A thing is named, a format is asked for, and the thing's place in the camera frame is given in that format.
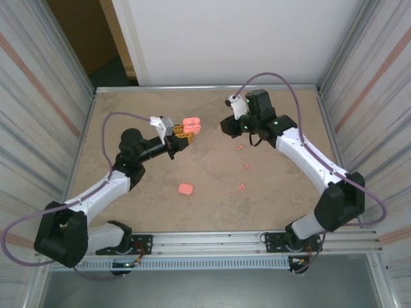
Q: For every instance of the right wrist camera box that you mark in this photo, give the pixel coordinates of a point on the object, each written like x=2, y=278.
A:
x=239, y=106

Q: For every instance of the pink earbud charging case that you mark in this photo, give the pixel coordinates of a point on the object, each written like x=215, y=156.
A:
x=186, y=189
x=191, y=125

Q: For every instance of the corrugated enclosure side panel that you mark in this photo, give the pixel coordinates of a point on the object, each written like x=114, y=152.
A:
x=379, y=96
x=32, y=96

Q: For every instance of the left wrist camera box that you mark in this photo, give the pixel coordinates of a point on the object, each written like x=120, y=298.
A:
x=167, y=125

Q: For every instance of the aluminium side frame rail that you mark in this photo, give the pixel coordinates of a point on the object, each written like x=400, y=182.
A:
x=88, y=122
x=323, y=106

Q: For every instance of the brown wooden door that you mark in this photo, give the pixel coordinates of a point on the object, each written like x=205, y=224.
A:
x=80, y=32

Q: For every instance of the white wall panel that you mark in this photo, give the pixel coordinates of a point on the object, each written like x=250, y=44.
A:
x=208, y=38

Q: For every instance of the grey metal lower panel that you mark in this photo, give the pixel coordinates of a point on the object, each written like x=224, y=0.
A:
x=208, y=288

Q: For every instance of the small black controller board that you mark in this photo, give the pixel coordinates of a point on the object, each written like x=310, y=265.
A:
x=123, y=265
x=297, y=261

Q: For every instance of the aluminium back frame rail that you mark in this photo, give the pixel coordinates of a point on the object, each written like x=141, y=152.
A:
x=192, y=87

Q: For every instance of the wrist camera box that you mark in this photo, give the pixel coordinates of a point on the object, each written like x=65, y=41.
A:
x=239, y=106
x=167, y=125

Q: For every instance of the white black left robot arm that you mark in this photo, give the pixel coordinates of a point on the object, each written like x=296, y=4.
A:
x=102, y=189

